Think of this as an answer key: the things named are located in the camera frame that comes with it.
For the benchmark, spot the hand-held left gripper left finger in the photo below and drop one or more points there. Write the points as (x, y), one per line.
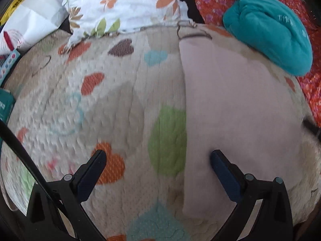
(90, 179)

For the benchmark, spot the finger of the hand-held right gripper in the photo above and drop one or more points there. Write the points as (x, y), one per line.
(312, 128)

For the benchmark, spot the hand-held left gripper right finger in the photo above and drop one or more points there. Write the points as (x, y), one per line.
(225, 178)

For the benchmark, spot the pale pink cloth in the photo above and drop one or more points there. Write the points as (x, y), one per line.
(225, 93)

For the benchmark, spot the cream quilted heart blanket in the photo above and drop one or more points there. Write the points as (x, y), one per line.
(112, 105)

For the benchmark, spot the teal fleece cloth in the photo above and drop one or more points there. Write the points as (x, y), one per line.
(270, 35)

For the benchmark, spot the teal box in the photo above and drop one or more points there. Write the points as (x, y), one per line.
(6, 105)

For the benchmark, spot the colourful dotted box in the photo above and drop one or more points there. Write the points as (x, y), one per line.
(8, 65)

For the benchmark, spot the orange floral bed sheet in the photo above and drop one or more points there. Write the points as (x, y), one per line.
(213, 2)

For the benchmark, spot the white plastic bag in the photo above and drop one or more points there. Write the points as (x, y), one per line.
(37, 17)

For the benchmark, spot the white floral pillow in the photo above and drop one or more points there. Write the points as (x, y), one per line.
(130, 7)

